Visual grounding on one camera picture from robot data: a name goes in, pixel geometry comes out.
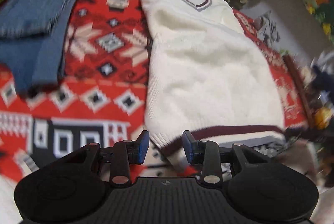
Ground white knit vest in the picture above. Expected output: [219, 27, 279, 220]
[138, 0, 286, 175]

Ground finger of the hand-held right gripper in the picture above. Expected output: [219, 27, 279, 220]
[284, 126, 323, 145]

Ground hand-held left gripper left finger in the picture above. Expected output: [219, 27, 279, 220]
[69, 130, 150, 186]

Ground blue jeans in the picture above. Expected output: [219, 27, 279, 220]
[0, 0, 86, 96]

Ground dark blue fuzzy cloth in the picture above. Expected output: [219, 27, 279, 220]
[308, 62, 334, 89]

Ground brown wooden nightstand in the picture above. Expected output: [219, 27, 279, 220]
[283, 54, 314, 125]

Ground grey hoodie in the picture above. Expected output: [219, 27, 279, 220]
[254, 11, 281, 44]

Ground red patterned blanket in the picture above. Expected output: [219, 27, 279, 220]
[0, 0, 314, 188]

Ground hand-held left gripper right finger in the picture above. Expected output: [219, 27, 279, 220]
[182, 130, 264, 186]

